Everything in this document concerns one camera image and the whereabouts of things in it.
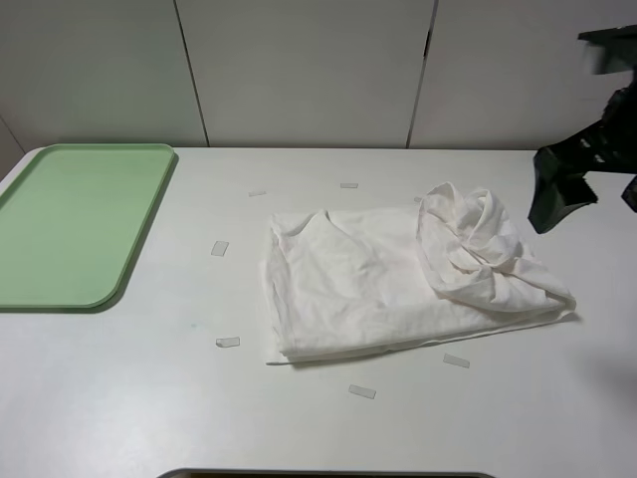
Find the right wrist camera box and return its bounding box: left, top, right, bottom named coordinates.
left=577, top=25, right=636, bottom=75

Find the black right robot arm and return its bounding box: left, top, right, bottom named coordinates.
left=529, top=82, right=636, bottom=234

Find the white short sleeve shirt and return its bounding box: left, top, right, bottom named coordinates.
left=262, top=182, right=576, bottom=364

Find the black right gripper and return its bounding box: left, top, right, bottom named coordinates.
left=528, top=87, right=637, bottom=234

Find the clear tape piece left front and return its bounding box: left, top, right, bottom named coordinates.
left=215, top=337, right=241, bottom=349

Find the clear tape piece front right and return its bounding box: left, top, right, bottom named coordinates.
left=443, top=354, right=471, bottom=368

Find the clear tape piece left middle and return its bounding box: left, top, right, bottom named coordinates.
left=211, top=241, right=229, bottom=257

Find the green plastic tray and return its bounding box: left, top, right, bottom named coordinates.
left=1, top=144, right=177, bottom=311

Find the clear tape piece front centre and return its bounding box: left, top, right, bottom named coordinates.
left=348, top=384, right=376, bottom=399

